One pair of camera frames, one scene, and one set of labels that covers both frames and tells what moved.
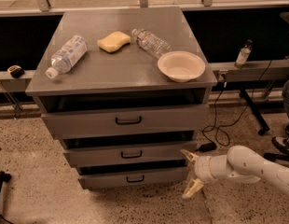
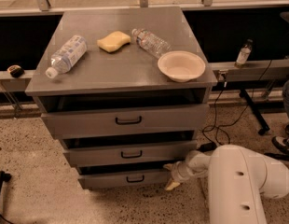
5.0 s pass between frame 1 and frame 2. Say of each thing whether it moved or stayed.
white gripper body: moved
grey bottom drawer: stayed
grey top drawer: stayed
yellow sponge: stayed
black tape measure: stayed
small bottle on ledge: stayed
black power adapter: stayed
